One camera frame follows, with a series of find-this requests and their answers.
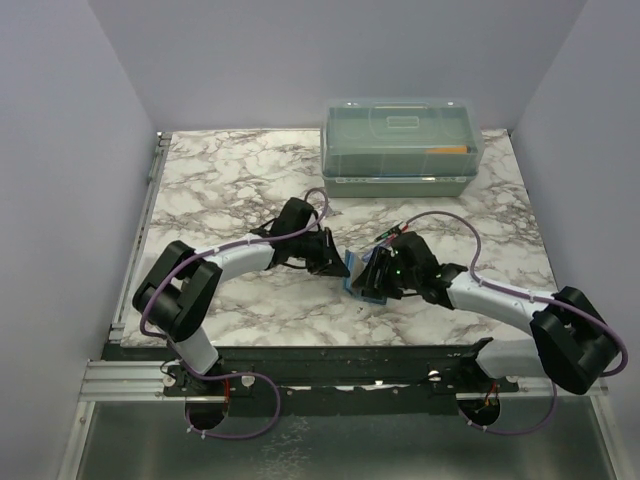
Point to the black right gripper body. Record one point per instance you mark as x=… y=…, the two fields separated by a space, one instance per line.
x=402 y=279

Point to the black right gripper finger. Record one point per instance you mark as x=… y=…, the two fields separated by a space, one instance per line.
x=382 y=262
x=374 y=286

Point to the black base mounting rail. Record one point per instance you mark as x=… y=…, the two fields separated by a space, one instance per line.
x=247 y=372

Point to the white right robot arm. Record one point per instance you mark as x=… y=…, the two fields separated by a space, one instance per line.
x=570 y=343

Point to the aluminium frame rail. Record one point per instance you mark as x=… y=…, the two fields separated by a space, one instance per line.
x=122 y=381

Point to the blue transparent handle screwdriver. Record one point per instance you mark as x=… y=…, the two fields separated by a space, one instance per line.
x=372 y=253

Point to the clear lidded storage box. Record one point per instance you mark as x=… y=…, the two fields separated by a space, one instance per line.
x=399 y=148

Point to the black VIP card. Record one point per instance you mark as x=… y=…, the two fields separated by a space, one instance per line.
x=356 y=271

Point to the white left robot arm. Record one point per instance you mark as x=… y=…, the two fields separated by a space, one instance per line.
x=177 y=291

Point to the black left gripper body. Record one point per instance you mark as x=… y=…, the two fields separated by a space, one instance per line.
x=309 y=249

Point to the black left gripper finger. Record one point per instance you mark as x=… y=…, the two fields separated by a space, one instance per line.
x=329 y=249
x=327 y=269

